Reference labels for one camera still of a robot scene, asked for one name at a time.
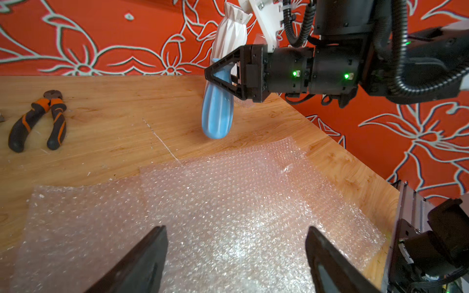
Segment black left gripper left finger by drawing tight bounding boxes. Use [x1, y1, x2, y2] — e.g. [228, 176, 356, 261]
[87, 226, 169, 293]

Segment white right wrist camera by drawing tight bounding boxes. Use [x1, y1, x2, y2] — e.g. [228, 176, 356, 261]
[238, 0, 284, 53]

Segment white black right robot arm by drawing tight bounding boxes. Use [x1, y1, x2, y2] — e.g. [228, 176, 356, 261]
[202, 1, 469, 293]

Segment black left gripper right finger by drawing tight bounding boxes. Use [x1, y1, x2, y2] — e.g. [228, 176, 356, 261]
[305, 226, 379, 293]

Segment bubble wrap sheet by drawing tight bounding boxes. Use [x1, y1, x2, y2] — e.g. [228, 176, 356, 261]
[1, 176, 149, 293]

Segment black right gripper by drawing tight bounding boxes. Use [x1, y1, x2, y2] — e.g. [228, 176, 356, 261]
[205, 1, 374, 107]

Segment orange black pliers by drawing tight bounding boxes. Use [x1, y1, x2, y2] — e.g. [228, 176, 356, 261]
[8, 90, 67, 153]

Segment white ribbed ceramic vase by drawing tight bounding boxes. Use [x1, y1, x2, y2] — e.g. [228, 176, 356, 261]
[210, 2, 252, 64]

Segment small blue ceramic vase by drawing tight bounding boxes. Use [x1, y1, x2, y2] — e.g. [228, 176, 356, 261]
[202, 81, 234, 139]

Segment narrow bubble bundle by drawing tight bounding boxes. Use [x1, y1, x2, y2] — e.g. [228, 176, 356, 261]
[140, 137, 385, 293]

